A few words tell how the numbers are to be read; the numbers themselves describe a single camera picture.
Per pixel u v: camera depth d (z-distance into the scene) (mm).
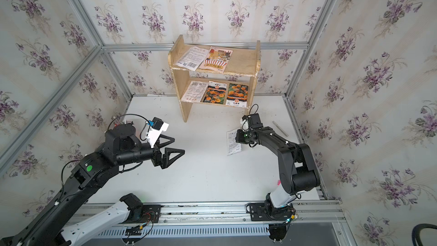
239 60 776
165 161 515
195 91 931
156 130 520
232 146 921
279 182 835
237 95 911
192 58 766
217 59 764
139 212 652
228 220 729
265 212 728
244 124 837
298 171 454
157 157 514
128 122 930
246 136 800
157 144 525
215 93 925
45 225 374
